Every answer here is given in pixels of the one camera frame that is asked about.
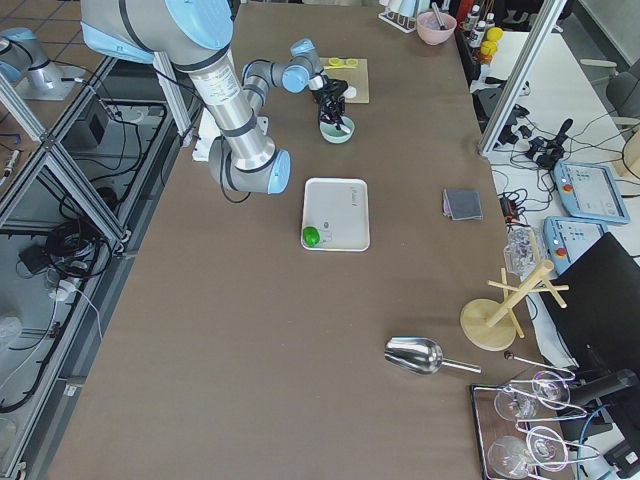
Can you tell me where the aluminium frame post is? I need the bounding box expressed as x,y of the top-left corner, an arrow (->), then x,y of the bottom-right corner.
478,0 -> 566,157

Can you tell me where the grey folded cloth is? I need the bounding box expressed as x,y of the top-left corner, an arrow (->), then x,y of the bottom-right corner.
442,188 -> 484,221

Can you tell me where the light green bowl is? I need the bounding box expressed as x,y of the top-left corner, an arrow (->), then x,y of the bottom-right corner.
319,116 -> 355,144

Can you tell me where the lemon slice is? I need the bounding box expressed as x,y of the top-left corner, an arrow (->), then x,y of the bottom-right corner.
325,57 -> 343,69
342,58 -> 359,69

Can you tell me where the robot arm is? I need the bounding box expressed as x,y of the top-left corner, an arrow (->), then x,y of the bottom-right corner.
81,1 -> 354,194
1,27 -> 83,101

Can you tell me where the wooden cutting board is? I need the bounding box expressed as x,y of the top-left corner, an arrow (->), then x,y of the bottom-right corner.
320,57 -> 369,104

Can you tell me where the white steamed bun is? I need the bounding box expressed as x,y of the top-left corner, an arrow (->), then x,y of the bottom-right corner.
344,86 -> 357,99

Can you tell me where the wine glass rack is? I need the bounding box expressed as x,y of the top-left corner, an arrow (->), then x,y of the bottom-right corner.
470,370 -> 599,479

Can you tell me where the white ceramic spoon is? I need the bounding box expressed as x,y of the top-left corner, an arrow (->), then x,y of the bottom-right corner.
335,123 -> 351,134

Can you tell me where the pink bowl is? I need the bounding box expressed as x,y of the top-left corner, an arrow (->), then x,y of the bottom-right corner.
416,11 -> 458,45

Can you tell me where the lower lemon slice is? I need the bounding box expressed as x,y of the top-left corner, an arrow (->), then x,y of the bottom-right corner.
342,58 -> 359,69

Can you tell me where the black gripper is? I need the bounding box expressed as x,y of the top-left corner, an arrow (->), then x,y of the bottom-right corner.
318,96 -> 345,125

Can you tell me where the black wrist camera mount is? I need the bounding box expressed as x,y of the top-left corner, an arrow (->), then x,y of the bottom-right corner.
312,78 -> 349,104

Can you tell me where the upper lemon slice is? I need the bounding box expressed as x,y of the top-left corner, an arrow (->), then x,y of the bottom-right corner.
325,57 -> 343,69

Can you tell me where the beige rabbit tray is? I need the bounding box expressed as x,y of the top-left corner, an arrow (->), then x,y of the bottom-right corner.
300,178 -> 370,252

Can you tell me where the green lime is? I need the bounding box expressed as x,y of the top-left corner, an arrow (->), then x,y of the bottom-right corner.
302,226 -> 321,248

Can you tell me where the wooden mug tree stand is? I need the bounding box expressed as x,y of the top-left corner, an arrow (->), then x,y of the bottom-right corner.
460,260 -> 570,352

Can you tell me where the metal scoop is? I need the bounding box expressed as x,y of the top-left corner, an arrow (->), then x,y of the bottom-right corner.
384,336 -> 482,375

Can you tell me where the blue teach pendant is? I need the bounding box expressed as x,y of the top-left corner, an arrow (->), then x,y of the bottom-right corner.
543,216 -> 608,274
553,161 -> 631,224

